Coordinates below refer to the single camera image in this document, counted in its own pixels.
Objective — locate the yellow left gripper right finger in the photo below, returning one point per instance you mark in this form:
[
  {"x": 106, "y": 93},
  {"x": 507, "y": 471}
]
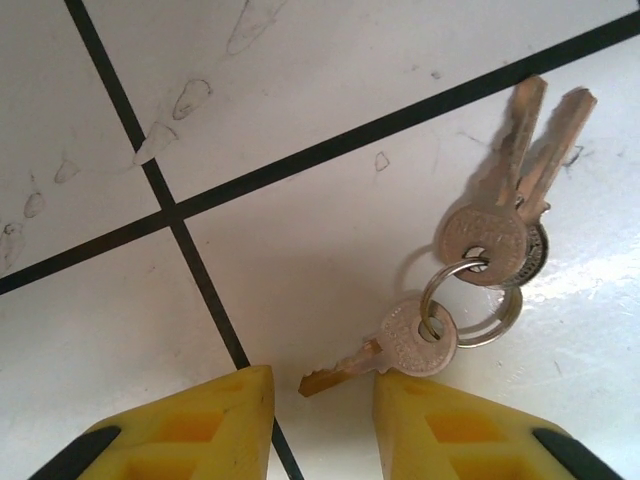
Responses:
[{"x": 450, "y": 440}]

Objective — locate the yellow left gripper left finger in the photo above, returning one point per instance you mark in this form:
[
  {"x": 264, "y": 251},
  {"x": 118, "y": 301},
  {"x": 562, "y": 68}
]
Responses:
[{"x": 200, "y": 440}]

